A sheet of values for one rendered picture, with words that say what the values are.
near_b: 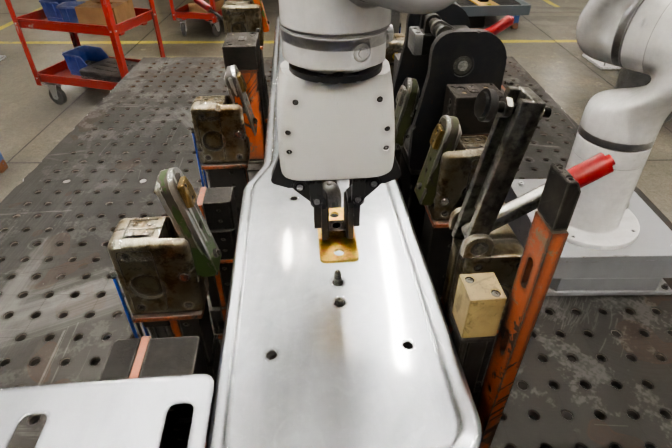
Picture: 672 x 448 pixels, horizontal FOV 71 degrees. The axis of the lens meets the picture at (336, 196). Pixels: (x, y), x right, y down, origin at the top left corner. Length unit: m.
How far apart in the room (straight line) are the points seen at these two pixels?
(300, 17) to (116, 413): 0.35
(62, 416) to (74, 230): 0.77
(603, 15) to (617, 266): 0.45
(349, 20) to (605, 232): 0.77
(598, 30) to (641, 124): 0.17
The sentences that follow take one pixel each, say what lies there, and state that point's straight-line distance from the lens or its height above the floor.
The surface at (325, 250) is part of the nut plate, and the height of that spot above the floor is 1.07.
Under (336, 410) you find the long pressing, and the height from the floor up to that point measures 1.00.
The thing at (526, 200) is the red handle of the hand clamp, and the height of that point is 1.10.
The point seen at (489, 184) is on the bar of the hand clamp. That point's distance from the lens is 0.46.
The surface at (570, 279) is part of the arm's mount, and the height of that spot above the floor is 0.74.
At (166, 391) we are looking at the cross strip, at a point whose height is 1.00.
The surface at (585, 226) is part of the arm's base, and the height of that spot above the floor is 0.82.
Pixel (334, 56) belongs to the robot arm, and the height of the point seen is 1.27.
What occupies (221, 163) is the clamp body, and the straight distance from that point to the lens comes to 0.89.
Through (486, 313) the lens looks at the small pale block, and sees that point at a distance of 0.46.
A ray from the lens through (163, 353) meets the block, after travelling 0.52.
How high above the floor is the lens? 1.38
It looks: 35 degrees down
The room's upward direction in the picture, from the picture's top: straight up
